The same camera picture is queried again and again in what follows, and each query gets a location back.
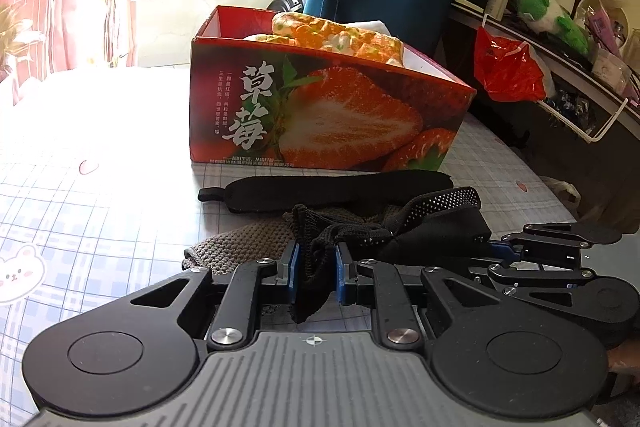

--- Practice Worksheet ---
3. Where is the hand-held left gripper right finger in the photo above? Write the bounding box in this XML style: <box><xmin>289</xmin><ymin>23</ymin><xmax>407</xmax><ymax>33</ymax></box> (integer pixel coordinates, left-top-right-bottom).
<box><xmin>336</xmin><ymin>242</ymin><xmax>493</xmax><ymax>353</ymax></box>

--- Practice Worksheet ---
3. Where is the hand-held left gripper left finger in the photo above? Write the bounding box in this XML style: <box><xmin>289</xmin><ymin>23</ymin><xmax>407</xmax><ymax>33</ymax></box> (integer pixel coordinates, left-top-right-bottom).
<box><xmin>131</xmin><ymin>242</ymin><xmax>301</xmax><ymax>353</ymax></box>

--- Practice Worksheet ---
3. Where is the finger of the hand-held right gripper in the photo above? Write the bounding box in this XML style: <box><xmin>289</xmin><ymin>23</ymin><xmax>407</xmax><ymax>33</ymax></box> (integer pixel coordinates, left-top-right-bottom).
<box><xmin>491</xmin><ymin>223</ymin><xmax>622</xmax><ymax>264</ymax></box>
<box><xmin>469</xmin><ymin>258</ymin><xmax>597</xmax><ymax>297</ymax></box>

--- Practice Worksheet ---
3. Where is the black dotted mesh brace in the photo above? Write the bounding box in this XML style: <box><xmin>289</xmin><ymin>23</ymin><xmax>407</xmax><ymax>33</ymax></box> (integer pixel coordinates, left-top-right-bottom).
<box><xmin>281</xmin><ymin>186</ymin><xmax>494</xmax><ymax>324</ymax></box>

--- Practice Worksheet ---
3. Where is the red strawberry print cardboard box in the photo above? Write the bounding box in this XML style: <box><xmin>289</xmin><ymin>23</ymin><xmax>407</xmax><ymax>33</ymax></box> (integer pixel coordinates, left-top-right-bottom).
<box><xmin>189</xmin><ymin>5</ymin><xmax>477</xmax><ymax>172</ymax></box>

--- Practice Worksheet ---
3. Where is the orange green patterned soft pad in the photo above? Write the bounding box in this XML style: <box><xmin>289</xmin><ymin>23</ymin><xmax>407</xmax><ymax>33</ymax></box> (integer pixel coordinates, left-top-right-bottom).
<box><xmin>244</xmin><ymin>10</ymin><xmax>407</xmax><ymax>68</ymax></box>

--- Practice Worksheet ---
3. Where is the white plastic bag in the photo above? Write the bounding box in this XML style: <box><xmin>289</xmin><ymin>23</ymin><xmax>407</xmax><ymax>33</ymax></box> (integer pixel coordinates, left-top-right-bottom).
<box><xmin>541</xmin><ymin>176</ymin><xmax>582</xmax><ymax>208</ymax></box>

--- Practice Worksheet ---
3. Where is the grey knit cloth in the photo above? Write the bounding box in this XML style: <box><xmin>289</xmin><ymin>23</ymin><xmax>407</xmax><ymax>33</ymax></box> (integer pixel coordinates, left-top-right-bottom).
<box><xmin>181</xmin><ymin>212</ymin><xmax>381</xmax><ymax>274</ymax></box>

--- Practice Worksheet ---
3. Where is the dark dresser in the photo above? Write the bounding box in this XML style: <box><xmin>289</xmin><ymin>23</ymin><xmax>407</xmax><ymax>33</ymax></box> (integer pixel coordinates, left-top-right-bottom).
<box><xmin>439</xmin><ymin>0</ymin><xmax>640</xmax><ymax>230</ymax></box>

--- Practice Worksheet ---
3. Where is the red plastic bag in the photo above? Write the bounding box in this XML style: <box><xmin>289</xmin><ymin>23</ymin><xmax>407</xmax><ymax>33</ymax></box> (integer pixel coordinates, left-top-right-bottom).
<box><xmin>473</xmin><ymin>25</ymin><xmax>547</xmax><ymax>103</ymax></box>

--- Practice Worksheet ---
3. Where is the green plush toy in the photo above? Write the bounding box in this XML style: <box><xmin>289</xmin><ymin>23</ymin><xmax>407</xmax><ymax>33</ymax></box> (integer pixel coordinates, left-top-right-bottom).
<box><xmin>516</xmin><ymin>0</ymin><xmax>592</xmax><ymax>56</ymax></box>

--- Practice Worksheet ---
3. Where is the white wire rack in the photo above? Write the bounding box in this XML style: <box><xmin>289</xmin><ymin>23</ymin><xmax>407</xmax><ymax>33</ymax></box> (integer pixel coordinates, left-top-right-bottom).
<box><xmin>481</xmin><ymin>13</ymin><xmax>640</xmax><ymax>142</ymax></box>

